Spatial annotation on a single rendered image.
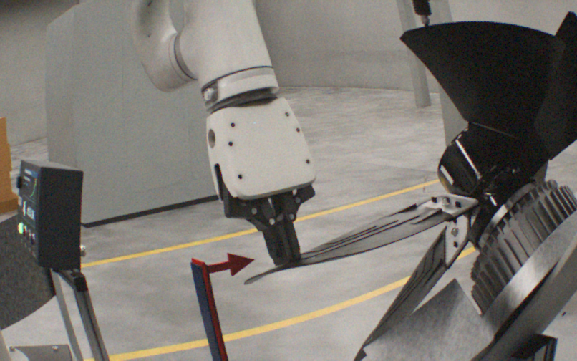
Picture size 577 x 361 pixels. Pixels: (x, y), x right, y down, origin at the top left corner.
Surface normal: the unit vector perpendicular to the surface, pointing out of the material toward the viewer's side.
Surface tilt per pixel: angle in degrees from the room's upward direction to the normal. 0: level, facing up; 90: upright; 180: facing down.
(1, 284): 90
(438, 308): 55
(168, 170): 90
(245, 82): 74
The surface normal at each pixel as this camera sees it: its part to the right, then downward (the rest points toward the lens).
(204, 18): -0.44, 0.06
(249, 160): 0.44, -0.21
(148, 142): 0.56, 0.08
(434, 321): -0.34, -0.40
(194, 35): -0.64, 0.09
